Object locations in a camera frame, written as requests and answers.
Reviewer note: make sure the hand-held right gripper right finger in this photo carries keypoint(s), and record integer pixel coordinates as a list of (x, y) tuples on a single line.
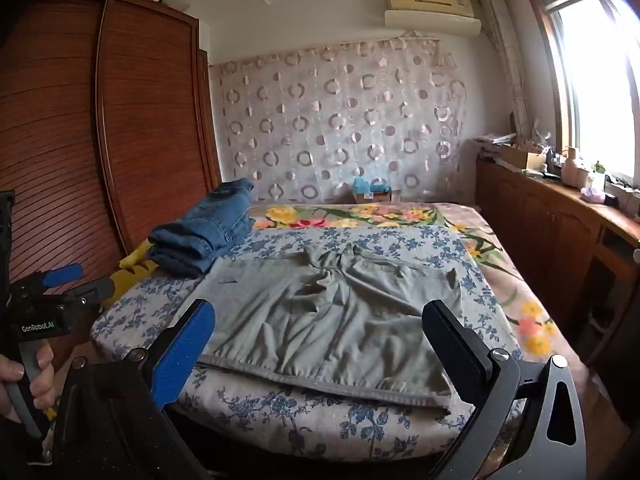
[(452, 355)]

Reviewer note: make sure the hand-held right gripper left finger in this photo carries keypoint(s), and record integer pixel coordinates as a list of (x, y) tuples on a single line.
[(184, 352)]

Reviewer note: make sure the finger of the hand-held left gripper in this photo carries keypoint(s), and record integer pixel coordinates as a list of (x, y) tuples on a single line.
[(95, 291), (65, 274)]

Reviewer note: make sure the grey pants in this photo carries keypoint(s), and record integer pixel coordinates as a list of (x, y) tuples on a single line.
[(325, 320)]

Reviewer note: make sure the person's left hand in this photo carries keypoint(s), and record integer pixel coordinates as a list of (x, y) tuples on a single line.
[(42, 375)]

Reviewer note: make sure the yellow cloth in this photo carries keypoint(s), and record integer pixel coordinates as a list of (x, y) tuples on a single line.
[(132, 272)]

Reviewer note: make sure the pink flowered bed sheet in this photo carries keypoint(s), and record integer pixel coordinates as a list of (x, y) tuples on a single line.
[(505, 265)]

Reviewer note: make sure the blue floral blanket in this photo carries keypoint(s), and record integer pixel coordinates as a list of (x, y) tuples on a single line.
[(400, 245)]

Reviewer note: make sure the folded blue jeans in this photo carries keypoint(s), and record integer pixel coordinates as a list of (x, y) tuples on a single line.
[(210, 230)]

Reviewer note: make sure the wooden slatted wardrobe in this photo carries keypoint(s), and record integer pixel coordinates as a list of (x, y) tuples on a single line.
[(100, 135)]

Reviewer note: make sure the wooden sideboard cabinet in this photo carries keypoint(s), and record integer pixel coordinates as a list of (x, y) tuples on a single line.
[(540, 225)]

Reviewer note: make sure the blue box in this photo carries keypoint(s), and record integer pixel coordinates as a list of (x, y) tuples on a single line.
[(370, 191)]

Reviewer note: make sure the pink cloth bundle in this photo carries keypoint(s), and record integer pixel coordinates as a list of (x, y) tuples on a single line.
[(593, 195)]

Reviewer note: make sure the stack of papers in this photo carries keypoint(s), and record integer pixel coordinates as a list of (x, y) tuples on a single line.
[(492, 141)]

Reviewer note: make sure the pink bottle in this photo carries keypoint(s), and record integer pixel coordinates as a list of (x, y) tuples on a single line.
[(570, 170)]

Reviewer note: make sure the green capped bottle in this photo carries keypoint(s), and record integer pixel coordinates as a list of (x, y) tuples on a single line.
[(597, 177)]

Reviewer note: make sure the sheer curtain with circles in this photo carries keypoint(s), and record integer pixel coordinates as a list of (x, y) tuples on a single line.
[(340, 120)]

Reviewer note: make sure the gathered white window curtain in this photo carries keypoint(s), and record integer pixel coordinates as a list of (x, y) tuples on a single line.
[(507, 55)]

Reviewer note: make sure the beige air conditioner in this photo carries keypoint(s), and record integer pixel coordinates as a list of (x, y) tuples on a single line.
[(430, 15)]

